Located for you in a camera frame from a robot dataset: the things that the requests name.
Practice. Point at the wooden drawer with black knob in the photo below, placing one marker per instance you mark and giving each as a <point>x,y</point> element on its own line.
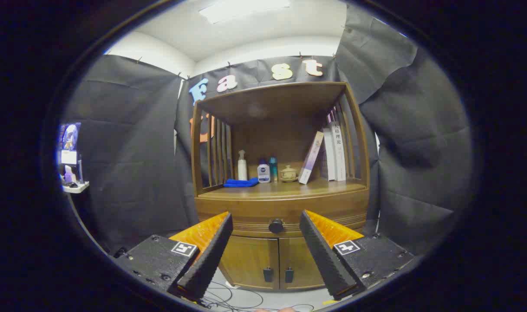
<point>246,212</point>

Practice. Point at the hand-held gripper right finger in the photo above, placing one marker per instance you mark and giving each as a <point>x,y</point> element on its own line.
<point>324,255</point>

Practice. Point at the beige lidded teacup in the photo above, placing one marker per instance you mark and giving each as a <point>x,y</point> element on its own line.
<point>288,174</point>

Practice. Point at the white lotion bottle blue cap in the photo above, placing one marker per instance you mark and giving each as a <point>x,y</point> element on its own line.
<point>263,173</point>

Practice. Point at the blue folded cloth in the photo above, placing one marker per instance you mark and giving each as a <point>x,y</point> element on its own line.
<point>239,183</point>

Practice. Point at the ceiling light panel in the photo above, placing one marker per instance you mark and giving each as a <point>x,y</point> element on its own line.
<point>244,9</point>

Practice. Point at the blue wall poster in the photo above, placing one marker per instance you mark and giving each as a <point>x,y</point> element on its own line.
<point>69,136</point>

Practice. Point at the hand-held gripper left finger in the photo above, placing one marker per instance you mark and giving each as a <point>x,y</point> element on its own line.
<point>207,260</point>

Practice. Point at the wooden cabinet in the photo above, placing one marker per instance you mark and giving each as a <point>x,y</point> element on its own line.
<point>263,104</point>

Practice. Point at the wooden countertop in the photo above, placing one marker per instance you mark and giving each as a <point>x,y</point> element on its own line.
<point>289,188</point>

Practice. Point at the white pump bottle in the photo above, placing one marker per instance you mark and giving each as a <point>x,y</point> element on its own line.
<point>242,169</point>

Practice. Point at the teal slim bottle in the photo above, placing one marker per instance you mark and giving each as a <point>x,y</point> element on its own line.
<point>273,169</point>

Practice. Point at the wooden cabinet door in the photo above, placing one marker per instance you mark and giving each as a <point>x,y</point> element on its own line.
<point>250,260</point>
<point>296,260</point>

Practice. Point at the dark patterned book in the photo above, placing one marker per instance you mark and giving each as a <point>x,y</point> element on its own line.
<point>323,167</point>

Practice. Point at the pink purple book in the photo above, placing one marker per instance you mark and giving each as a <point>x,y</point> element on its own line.
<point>311,158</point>

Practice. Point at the white book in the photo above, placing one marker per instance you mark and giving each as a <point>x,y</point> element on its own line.
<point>330,160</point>
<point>339,151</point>

